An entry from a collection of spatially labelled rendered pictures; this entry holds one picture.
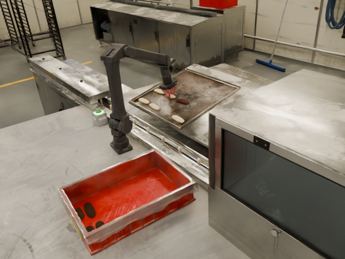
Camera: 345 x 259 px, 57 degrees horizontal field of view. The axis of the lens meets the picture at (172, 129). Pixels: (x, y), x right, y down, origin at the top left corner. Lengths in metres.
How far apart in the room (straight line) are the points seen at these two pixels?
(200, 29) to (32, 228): 3.65
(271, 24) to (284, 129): 4.80
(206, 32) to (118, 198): 3.51
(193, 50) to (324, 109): 3.59
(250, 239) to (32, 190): 0.99
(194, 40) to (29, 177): 3.29
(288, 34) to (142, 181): 4.38
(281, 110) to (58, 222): 0.95
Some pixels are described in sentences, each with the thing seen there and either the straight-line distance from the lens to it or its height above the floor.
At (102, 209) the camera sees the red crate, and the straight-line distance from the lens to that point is 1.40.
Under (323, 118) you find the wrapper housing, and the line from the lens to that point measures 1.00.
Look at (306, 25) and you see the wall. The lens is 5.33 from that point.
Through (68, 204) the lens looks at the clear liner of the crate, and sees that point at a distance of 1.31.
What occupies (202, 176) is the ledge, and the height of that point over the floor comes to 0.86.
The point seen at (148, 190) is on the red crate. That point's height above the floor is 0.82.
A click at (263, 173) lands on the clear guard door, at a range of 0.93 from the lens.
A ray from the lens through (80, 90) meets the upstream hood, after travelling 2.31.
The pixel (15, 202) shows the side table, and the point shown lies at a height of 0.82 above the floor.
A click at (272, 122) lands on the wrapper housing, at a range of 0.95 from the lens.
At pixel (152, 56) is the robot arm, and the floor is 1.23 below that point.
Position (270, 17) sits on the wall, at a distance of 5.66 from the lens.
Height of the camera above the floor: 1.75
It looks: 30 degrees down
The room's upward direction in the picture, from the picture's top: 4 degrees counter-clockwise
